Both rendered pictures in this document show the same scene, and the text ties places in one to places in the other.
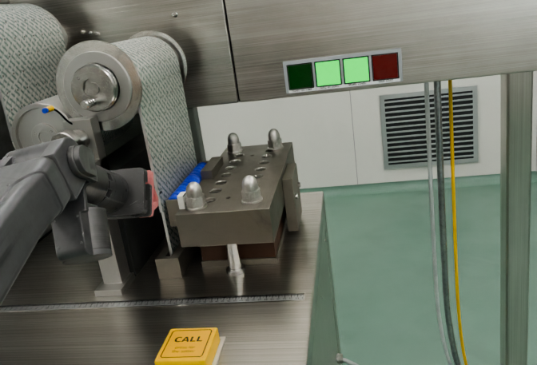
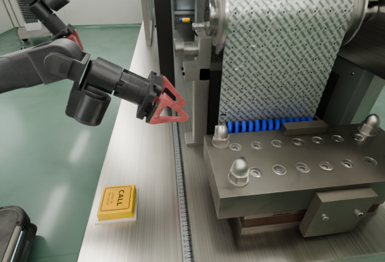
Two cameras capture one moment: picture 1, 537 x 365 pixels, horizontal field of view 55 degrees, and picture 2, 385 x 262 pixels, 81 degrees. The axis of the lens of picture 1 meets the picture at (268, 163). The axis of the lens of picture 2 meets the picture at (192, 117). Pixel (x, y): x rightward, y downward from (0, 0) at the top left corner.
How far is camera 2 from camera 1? 68 cm
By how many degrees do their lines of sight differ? 67
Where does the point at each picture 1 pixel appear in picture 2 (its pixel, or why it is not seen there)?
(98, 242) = (78, 114)
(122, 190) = (134, 97)
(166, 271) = not seen: hidden behind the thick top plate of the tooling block
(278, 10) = not seen: outside the picture
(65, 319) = (164, 133)
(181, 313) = (167, 183)
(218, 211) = (211, 159)
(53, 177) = (20, 65)
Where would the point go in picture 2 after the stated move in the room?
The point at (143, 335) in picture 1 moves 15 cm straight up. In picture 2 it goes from (145, 171) to (137, 124)
